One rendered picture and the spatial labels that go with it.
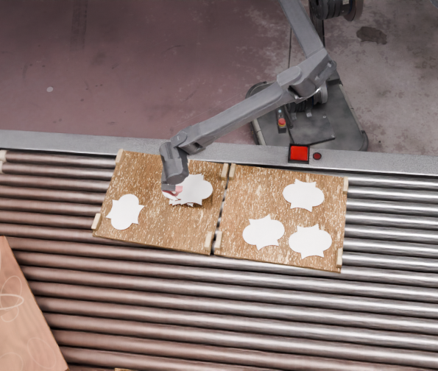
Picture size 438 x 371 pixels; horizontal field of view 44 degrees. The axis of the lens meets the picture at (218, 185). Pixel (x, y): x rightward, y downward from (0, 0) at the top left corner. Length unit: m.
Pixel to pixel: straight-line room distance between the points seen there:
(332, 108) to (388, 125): 0.43
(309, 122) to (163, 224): 1.28
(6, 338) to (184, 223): 0.65
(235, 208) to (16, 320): 0.77
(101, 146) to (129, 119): 1.24
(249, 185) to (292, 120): 1.05
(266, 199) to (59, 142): 0.82
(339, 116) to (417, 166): 1.00
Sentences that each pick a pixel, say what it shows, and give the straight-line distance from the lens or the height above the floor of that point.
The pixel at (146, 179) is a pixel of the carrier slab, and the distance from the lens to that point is 1.95.
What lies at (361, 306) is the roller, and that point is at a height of 0.92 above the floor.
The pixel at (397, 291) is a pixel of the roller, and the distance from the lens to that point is 1.81.
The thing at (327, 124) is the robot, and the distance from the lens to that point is 2.90.
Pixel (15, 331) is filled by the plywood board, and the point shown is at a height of 1.04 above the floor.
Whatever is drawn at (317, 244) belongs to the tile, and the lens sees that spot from 1.80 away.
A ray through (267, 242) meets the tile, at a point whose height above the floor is 0.94.
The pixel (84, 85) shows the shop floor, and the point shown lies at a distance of 3.58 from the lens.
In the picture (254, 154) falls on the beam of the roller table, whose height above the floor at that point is 0.91.
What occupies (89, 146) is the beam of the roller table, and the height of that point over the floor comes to 0.92.
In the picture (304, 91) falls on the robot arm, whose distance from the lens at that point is 1.53.
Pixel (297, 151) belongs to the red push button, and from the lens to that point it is 1.99.
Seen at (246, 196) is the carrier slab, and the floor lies 0.94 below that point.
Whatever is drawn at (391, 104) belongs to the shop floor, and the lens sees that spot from 3.37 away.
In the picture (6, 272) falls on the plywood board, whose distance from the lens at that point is 1.83.
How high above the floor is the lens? 2.58
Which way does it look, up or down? 60 degrees down
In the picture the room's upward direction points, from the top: 8 degrees counter-clockwise
